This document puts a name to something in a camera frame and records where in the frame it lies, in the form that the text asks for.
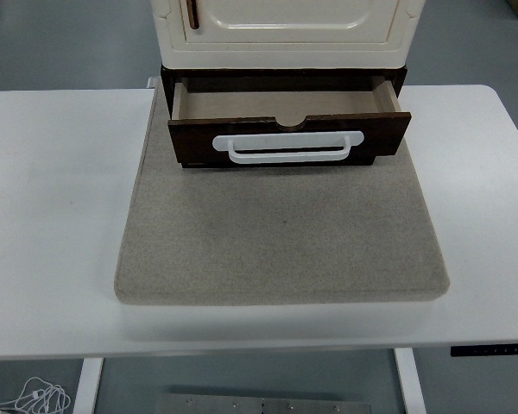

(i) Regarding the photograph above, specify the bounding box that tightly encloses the white drawer handle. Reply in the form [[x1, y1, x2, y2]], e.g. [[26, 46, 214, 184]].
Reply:
[[212, 131, 365, 166]]

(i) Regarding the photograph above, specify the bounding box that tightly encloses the dark wooden drawer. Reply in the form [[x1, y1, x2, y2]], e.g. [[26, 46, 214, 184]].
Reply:
[[167, 76, 413, 167]]

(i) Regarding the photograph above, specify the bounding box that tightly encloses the dark wooden drawer case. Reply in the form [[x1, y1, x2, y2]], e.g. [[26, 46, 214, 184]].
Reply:
[[159, 64, 408, 170]]

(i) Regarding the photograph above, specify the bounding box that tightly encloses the cream plastic cabinet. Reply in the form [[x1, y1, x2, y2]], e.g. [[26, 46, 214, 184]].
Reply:
[[153, 0, 425, 70]]

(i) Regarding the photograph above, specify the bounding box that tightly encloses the cream cabinet door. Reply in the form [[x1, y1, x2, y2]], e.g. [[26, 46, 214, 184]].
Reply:
[[180, 0, 401, 44]]

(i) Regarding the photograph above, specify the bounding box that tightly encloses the grey felt mat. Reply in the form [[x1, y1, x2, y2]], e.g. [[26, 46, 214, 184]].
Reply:
[[113, 84, 452, 307]]

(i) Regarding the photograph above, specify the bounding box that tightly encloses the white table leg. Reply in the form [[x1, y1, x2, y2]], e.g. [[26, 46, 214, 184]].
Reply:
[[72, 357, 106, 414], [393, 347, 428, 414]]

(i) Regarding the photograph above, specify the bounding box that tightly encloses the black table control panel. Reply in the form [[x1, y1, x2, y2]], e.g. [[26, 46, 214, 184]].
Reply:
[[450, 342, 518, 358]]

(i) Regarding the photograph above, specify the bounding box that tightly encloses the brown cabinet door handle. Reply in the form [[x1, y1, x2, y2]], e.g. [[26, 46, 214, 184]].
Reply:
[[185, 0, 200, 30]]

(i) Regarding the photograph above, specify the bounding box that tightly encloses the white cable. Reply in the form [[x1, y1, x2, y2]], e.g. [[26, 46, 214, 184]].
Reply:
[[0, 375, 73, 414]]

